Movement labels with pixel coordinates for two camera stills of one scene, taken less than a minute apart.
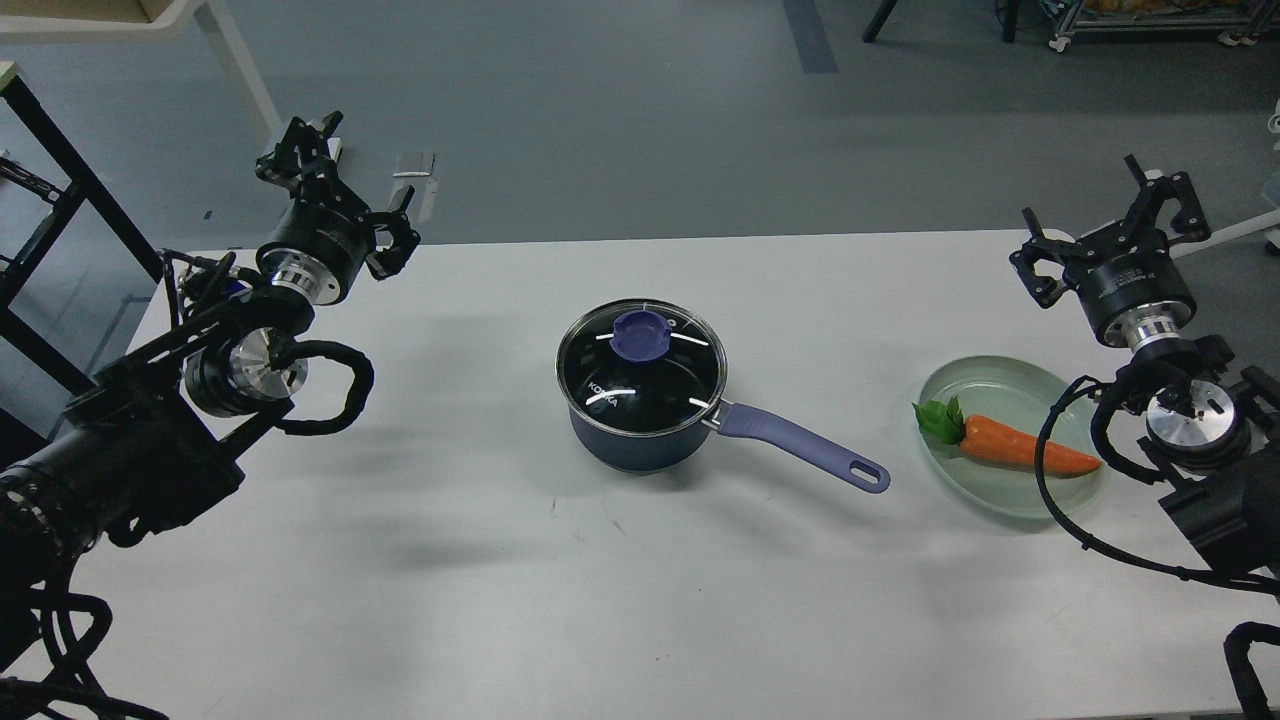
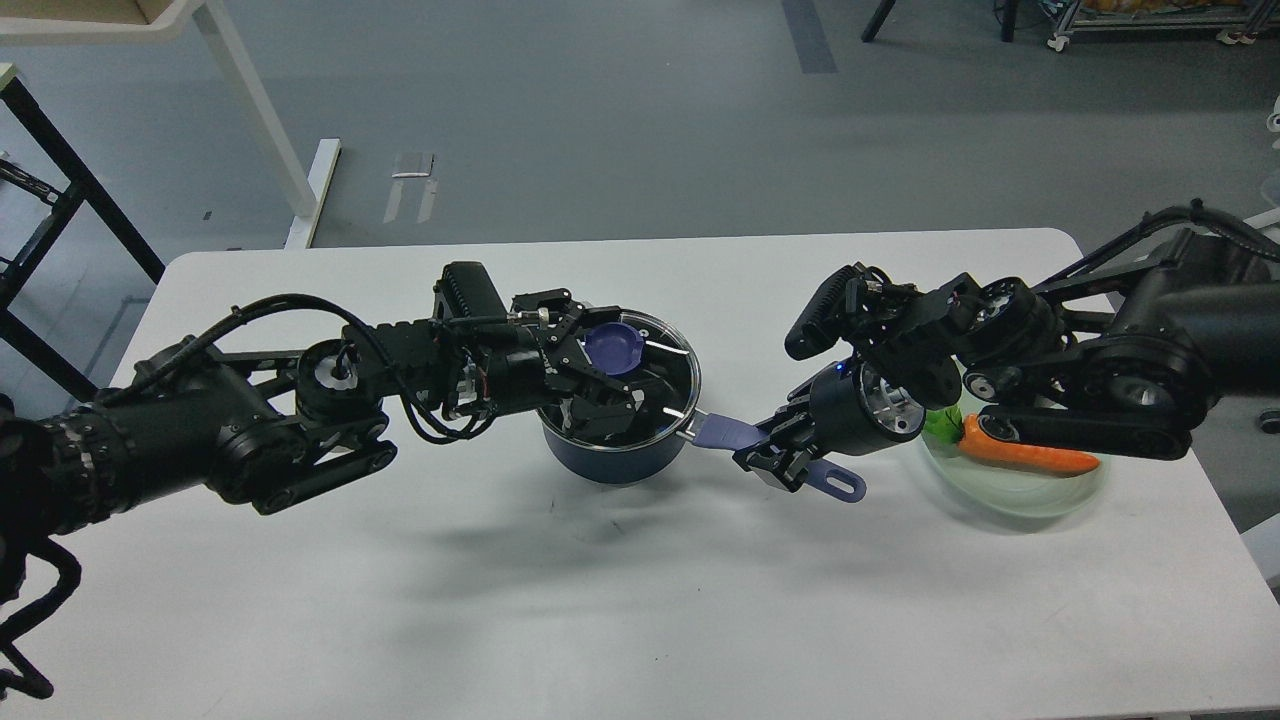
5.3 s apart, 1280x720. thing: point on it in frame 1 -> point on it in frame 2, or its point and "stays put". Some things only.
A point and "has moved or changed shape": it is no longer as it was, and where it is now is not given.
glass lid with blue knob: [641, 368] has moved or changed shape
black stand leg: [879, 20] stays put
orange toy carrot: [986, 437] stays put
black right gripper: [1131, 286] -> [853, 406]
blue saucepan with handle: [651, 453] has moved or changed shape
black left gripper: [322, 246] -> [513, 363]
